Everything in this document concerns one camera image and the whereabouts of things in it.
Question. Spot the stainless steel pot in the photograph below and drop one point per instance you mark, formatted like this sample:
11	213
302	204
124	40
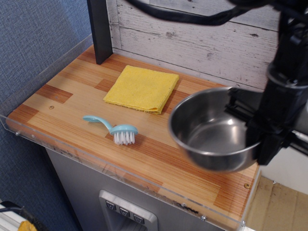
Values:
208	136

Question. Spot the yellow folded cloth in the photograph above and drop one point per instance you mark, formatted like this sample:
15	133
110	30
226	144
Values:
142	89

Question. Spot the light blue scrub brush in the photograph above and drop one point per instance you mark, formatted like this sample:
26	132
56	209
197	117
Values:
123	134

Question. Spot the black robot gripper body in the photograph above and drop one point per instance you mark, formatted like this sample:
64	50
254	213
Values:
281	109

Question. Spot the grey cabinet with button panel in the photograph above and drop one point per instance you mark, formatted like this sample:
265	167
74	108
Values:
103	203

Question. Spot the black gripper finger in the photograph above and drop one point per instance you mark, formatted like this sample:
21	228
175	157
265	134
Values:
269	147

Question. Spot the white ribbed sink unit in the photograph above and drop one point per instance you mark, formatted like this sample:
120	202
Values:
289	168

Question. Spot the black left frame post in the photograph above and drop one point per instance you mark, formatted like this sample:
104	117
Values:
100	29

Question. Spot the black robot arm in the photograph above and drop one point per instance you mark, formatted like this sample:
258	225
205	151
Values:
290	64

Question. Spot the clear acrylic table guard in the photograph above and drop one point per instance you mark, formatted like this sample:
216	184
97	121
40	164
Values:
51	114

